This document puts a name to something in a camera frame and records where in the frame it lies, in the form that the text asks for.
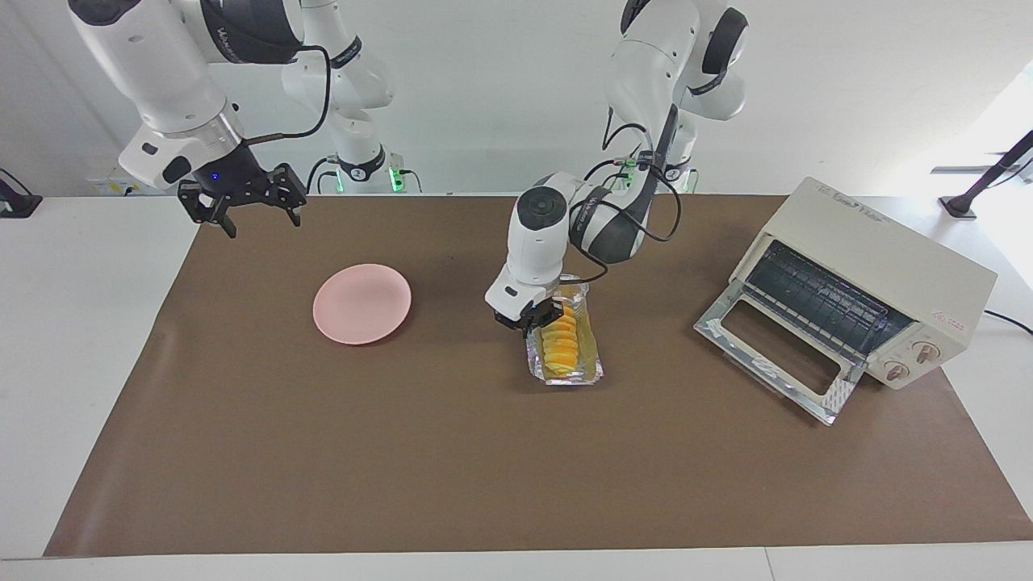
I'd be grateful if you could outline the white wall socket box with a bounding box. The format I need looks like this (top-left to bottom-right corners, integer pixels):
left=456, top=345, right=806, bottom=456
left=87, top=165, right=156, bottom=196

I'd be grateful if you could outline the aluminium foil tray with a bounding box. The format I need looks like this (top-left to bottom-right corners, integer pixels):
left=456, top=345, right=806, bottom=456
left=525, top=274, right=605, bottom=387

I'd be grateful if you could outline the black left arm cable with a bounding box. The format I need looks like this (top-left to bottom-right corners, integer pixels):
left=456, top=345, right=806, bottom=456
left=563, top=105, right=684, bottom=285

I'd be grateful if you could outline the glass oven door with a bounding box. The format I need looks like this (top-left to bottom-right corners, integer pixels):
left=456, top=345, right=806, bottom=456
left=693, top=292, right=867, bottom=427

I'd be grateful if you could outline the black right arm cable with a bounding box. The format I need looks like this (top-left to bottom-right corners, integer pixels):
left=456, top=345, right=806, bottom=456
left=242, top=44, right=332, bottom=147

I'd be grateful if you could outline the black clamp base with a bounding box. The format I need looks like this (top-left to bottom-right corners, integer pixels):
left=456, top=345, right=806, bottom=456
left=0, top=168, right=43, bottom=219

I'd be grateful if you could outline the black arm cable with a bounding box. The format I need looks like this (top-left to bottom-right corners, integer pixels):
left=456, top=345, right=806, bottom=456
left=563, top=105, right=684, bottom=285
left=242, top=44, right=332, bottom=147

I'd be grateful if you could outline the sliced yellow bread loaf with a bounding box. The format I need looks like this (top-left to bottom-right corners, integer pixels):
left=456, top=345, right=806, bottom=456
left=540, top=303, right=581, bottom=379

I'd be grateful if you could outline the brown table mat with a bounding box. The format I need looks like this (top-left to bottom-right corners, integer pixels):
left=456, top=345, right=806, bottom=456
left=44, top=194, right=1033, bottom=558

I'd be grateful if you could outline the black left base cable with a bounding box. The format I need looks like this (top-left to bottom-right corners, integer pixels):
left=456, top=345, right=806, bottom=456
left=600, top=121, right=648, bottom=175

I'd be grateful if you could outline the pink round plate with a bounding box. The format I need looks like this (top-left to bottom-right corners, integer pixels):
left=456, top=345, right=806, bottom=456
left=312, top=264, right=413, bottom=346

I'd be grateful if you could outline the black camera stand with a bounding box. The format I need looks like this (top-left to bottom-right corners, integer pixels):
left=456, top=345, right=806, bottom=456
left=939, top=129, right=1033, bottom=220

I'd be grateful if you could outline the black base cable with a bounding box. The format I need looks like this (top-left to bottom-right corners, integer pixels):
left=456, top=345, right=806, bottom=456
left=306, top=156, right=340, bottom=195
left=600, top=121, right=648, bottom=175

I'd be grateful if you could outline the black right base cable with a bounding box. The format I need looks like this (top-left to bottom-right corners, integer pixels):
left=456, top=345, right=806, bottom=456
left=306, top=156, right=340, bottom=195

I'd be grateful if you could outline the black oven wire rack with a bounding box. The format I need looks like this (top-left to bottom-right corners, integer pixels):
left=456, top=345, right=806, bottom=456
left=742, top=240, right=914, bottom=357

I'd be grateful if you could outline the cream toaster oven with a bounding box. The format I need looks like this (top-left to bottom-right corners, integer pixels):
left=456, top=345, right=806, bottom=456
left=729, top=177, right=999, bottom=391

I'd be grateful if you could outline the black oven power cord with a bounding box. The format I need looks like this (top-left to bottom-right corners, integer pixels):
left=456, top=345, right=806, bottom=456
left=983, top=310, right=1033, bottom=336

